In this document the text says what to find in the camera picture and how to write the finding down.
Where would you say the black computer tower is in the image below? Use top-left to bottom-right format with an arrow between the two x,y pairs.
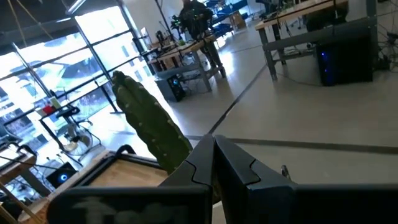
315,36 -> 374,87
45,161 -> 78,189
154,74 -> 187,103

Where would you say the wooden workbench right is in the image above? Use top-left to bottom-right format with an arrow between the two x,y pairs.
254,0 -> 379,82

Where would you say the black rolling cart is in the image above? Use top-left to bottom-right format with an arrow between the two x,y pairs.
35,96 -> 102,162

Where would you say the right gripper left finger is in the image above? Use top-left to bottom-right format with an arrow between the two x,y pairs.
46,133 -> 216,224

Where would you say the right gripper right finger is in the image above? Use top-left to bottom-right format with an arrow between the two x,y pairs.
214,134 -> 398,224

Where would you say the wooden workbench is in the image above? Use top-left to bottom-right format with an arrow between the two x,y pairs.
254,0 -> 379,82
146,33 -> 226,93

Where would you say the wooden top workbench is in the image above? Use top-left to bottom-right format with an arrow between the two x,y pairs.
146,33 -> 226,93

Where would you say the green cactus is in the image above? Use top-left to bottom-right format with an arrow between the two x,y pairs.
111,70 -> 194,175

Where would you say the person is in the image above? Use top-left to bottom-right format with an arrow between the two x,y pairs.
178,0 -> 228,78

